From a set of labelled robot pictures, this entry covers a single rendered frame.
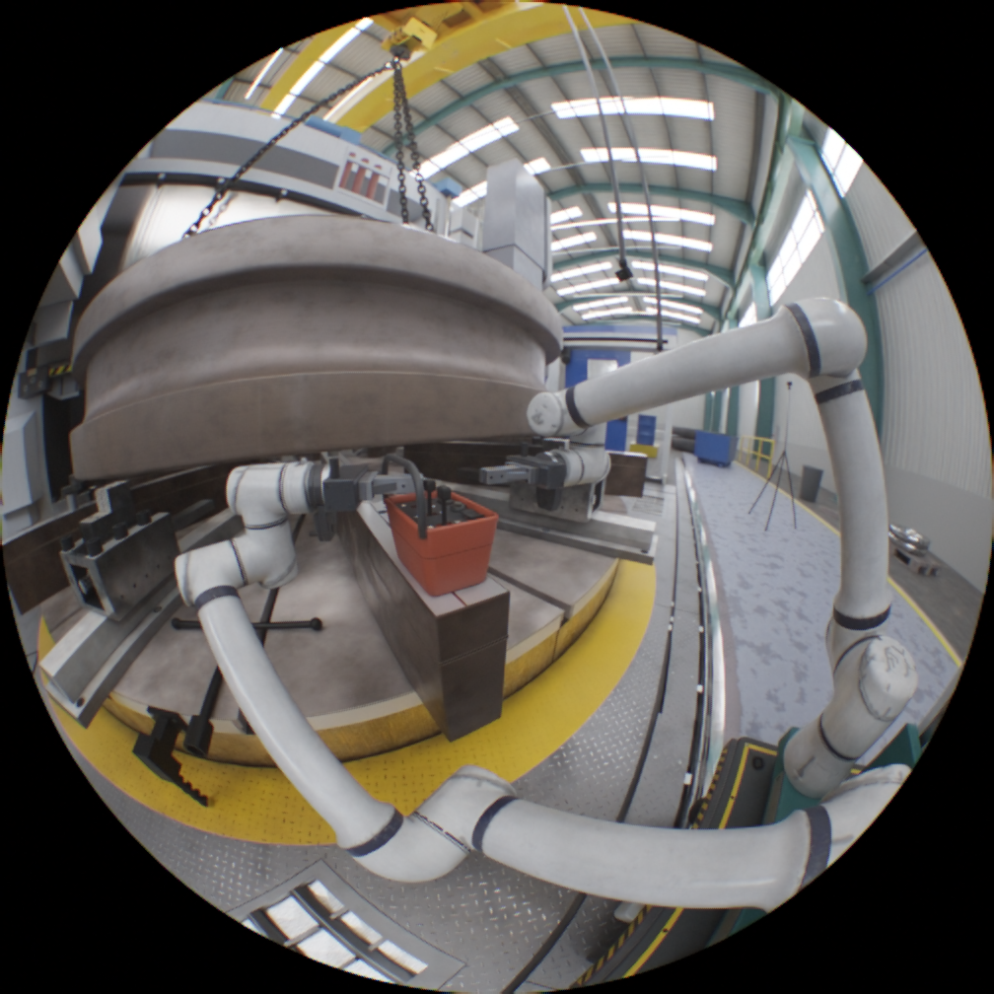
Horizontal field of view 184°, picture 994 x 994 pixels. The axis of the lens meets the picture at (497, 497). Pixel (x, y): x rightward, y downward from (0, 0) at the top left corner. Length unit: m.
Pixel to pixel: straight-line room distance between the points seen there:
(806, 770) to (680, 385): 0.76
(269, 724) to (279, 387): 0.93
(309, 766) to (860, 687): 0.84
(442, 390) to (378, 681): 1.02
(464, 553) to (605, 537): 1.21
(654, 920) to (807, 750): 0.40
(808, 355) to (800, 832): 0.58
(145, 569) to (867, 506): 1.89
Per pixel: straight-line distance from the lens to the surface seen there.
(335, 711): 0.85
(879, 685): 0.66
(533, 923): 0.98
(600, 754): 1.13
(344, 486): 0.47
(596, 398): 0.56
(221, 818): 1.23
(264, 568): 0.59
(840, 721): 0.71
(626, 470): 2.77
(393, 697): 0.85
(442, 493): 0.46
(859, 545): 0.71
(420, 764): 1.08
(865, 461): 0.68
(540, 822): 0.50
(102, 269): 4.51
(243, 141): 7.52
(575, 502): 1.52
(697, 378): 0.51
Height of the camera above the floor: 0.97
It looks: 16 degrees down
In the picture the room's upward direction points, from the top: 2 degrees clockwise
